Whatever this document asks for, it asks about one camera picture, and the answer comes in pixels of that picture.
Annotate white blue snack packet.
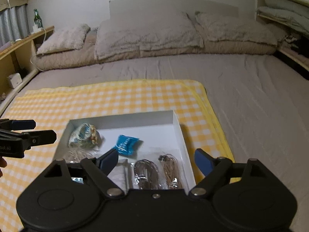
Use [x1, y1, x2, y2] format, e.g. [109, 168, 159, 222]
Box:
[71, 177, 84, 184]

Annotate grey pouch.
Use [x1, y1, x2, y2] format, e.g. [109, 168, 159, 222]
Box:
[108, 159, 129, 193]

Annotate beige string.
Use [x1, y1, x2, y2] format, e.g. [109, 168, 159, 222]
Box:
[63, 147, 101, 164]

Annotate floral blue drawstring pouch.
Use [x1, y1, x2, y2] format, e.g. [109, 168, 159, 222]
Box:
[68, 123, 98, 149]

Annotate small blue packet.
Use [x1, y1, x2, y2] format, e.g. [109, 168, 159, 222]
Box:
[113, 135, 140, 156]

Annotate brown cord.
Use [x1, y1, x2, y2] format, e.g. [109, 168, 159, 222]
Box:
[158, 152, 184, 190]

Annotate dark cord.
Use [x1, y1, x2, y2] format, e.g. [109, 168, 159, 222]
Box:
[130, 158, 162, 190]

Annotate person's left hand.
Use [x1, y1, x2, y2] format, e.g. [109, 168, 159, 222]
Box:
[0, 157, 7, 177]

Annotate yellow checkered cloth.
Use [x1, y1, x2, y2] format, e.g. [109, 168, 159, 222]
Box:
[1, 80, 233, 231]

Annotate white tissue box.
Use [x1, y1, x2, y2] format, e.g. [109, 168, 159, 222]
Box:
[7, 73, 23, 89]

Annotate white shallow cardboard box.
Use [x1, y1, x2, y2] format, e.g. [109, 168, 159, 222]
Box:
[54, 110, 195, 192]

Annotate wooden side shelf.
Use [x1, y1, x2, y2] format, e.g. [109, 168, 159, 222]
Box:
[1, 26, 54, 114]

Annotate grey bed sheet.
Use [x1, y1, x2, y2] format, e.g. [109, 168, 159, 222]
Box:
[25, 55, 308, 231]

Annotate folded beige quilt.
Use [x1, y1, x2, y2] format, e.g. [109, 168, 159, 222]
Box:
[30, 30, 276, 71]

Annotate fluffy white left pillow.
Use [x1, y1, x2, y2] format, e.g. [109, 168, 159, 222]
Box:
[37, 24, 91, 55]

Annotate grey window curtain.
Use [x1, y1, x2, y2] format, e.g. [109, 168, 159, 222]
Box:
[0, 4, 30, 46]

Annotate green glass bottle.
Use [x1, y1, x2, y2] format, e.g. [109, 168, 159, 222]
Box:
[34, 9, 43, 28]

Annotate large beige middle pillow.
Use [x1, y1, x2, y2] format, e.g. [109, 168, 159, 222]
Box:
[94, 9, 204, 60]

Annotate beige right pillow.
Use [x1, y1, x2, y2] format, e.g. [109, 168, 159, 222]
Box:
[195, 12, 278, 46]

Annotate right closet shelf with bedding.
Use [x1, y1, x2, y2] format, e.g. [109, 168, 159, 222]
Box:
[256, 0, 308, 80]

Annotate white charging cable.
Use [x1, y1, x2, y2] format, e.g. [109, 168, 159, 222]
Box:
[30, 27, 48, 72]

